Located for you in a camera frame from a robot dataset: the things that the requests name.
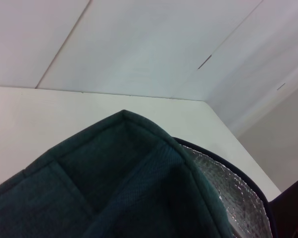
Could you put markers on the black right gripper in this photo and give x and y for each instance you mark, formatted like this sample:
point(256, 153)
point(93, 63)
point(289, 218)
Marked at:
point(295, 198)

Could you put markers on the dark teal insulated lunch bag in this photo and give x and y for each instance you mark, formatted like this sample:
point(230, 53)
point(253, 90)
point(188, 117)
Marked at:
point(114, 186)

